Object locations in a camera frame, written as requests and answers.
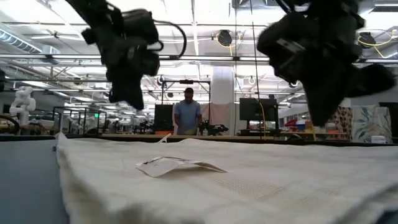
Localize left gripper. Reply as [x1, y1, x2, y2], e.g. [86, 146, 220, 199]
[82, 9, 161, 110]

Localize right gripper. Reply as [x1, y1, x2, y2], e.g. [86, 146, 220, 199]
[257, 12, 397, 127]

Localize white beige plaid towel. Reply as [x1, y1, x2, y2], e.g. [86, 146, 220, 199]
[55, 132, 398, 224]

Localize dark floral patterned cloth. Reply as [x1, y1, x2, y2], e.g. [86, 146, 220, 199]
[328, 106, 354, 141]

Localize leaf patterned cloth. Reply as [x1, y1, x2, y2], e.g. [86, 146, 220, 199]
[351, 105, 393, 144]

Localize black narrow monitor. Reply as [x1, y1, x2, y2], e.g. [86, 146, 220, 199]
[154, 103, 175, 132]

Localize long wooden table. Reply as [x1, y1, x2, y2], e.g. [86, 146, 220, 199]
[101, 133, 271, 140]

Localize dark cabinet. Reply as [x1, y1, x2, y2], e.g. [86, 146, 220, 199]
[378, 101, 398, 140]

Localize person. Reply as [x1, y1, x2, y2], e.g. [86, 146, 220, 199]
[173, 87, 203, 136]

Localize pink fabric panel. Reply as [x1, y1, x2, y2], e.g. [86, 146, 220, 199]
[200, 102, 240, 135]

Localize white round pillar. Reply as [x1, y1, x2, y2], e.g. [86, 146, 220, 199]
[211, 66, 235, 106]

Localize blue table mat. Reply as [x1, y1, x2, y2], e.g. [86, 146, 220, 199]
[0, 139, 71, 224]

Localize black ceiling cable reel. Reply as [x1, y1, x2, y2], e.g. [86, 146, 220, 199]
[216, 29, 233, 47]
[358, 31, 376, 49]

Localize black gantry frame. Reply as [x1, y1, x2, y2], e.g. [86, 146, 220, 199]
[160, 79, 212, 135]

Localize black frame enclosure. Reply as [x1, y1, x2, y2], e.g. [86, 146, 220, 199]
[52, 106, 108, 135]

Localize yellow hanging cable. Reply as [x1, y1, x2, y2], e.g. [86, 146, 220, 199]
[260, 101, 267, 133]

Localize black curved hose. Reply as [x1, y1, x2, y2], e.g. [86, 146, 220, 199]
[0, 114, 21, 135]

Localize silver ventilation duct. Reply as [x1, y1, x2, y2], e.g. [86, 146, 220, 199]
[0, 29, 62, 56]

